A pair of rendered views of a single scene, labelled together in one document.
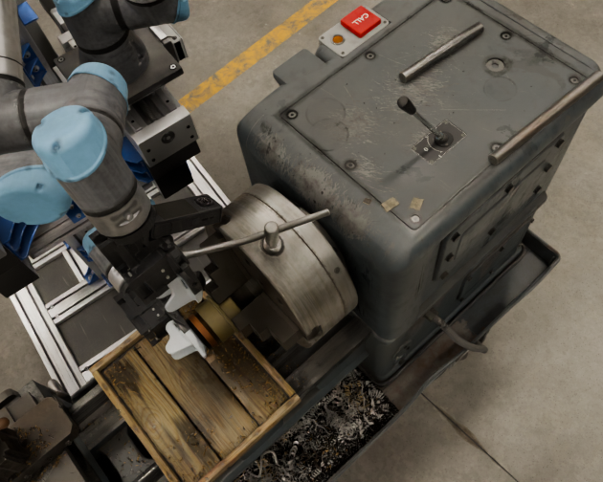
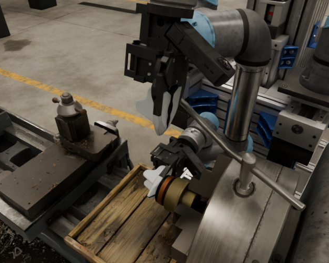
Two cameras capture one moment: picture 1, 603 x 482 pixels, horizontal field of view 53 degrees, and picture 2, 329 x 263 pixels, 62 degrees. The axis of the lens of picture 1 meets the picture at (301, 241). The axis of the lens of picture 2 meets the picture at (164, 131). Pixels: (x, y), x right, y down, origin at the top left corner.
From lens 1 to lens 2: 60 cm
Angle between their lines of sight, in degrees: 45
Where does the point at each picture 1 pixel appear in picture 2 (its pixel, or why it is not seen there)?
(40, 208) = not seen: hidden behind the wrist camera
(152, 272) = (143, 54)
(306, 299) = (211, 242)
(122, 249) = (146, 19)
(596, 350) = not seen: outside the picture
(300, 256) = (246, 215)
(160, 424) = (115, 209)
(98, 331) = not seen: hidden behind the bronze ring
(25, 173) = (198, 15)
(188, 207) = (209, 50)
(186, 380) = (147, 214)
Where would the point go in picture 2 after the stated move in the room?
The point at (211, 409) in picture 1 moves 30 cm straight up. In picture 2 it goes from (130, 236) to (119, 163)
